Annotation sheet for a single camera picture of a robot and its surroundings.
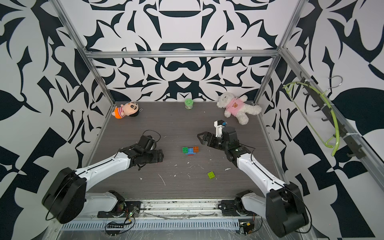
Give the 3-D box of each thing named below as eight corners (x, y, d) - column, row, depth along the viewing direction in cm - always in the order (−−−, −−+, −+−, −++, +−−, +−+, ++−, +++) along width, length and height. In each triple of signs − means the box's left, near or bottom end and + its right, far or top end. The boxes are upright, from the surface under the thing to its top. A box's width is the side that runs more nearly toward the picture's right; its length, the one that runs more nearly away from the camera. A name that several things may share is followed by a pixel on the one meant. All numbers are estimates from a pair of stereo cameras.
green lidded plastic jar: (184, 109, 116) (184, 106, 114) (184, 101, 122) (184, 98, 119) (193, 109, 116) (193, 106, 114) (193, 101, 122) (193, 98, 119)
